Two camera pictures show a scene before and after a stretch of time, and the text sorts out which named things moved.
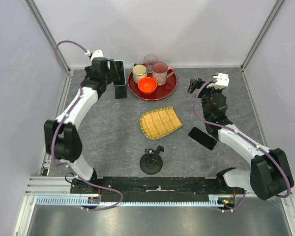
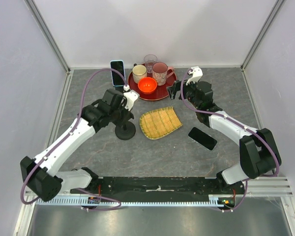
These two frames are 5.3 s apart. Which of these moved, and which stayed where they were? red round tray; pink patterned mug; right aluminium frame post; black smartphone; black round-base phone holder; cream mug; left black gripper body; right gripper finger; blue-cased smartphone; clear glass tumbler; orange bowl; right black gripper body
Moved: black round-base phone holder; right gripper finger; left black gripper body; right black gripper body
Stayed: pink patterned mug; cream mug; black smartphone; right aluminium frame post; clear glass tumbler; red round tray; blue-cased smartphone; orange bowl
